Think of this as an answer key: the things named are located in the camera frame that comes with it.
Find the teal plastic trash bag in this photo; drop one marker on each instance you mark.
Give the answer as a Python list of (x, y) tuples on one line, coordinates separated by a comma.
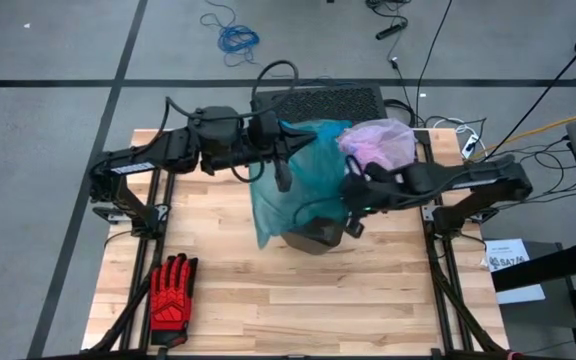
[(313, 180)]

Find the black beam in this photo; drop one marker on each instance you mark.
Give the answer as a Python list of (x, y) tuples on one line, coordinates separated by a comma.
[(543, 270)]

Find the white power strip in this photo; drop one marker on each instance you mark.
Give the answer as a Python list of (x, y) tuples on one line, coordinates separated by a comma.
[(469, 146)]

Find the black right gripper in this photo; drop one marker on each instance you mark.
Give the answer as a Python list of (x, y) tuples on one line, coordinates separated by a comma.
[(370, 190)]

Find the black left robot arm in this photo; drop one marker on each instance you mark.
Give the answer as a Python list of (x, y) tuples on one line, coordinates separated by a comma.
[(178, 150)]

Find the black power adapter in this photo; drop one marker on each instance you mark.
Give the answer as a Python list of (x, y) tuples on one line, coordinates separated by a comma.
[(392, 31)]

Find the black aluminium table frame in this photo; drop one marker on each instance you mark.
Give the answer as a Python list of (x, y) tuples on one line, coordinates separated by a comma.
[(420, 136)]

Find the red black work glove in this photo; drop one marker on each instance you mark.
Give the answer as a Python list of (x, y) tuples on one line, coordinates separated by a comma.
[(170, 300)]

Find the white printed paper sheet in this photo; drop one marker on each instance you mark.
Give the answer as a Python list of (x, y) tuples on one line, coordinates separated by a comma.
[(518, 247)]

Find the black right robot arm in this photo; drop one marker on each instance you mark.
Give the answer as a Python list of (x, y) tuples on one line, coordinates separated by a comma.
[(468, 175)]

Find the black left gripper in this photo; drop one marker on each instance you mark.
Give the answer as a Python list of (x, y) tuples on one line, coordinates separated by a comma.
[(265, 135)]

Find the grey side table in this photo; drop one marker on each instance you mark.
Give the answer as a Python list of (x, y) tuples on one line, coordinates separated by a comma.
[(543, 325)]

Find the pink translucent plastic bag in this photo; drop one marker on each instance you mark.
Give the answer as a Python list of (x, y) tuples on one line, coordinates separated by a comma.
[(383, 142)]

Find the dark brown trash bin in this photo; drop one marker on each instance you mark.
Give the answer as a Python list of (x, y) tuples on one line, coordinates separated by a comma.
[(313, 242)]

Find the black perforated metal panel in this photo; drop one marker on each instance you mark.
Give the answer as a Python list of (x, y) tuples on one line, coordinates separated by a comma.
[(328, 102)]

